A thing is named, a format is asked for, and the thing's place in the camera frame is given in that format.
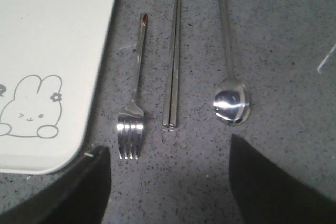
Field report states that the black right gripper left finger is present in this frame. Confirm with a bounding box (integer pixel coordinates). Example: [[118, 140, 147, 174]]
[[1, 146, 111, 223]]

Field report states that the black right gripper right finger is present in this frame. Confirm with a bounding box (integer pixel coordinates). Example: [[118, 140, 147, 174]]
[[229, 134, 335, 223]]

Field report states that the silver metal fork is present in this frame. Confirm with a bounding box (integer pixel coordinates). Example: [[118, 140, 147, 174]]
[[117, 13, 148, 160]]

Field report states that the silver metal spoon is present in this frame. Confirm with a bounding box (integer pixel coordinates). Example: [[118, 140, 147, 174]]
[[213, 0, 251, 126]]

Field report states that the cream rabbit serving tray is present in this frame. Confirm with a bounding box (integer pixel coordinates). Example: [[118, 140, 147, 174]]
[[1, 0, 115, 174]]

